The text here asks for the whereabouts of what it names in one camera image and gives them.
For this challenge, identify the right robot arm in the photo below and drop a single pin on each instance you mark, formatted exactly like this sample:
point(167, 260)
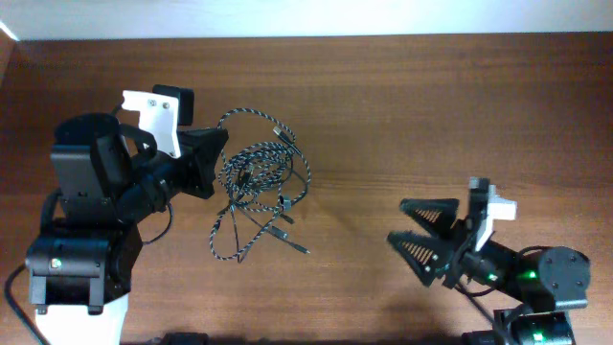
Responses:
point(526, 295)

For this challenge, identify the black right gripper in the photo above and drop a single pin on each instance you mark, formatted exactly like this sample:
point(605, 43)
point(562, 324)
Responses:
point(455, 253)

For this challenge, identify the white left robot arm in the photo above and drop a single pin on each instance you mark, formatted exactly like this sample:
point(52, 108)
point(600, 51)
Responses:
point(111, 177)

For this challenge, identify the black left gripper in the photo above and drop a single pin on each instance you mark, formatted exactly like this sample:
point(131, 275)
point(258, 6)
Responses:
point(190, 166)

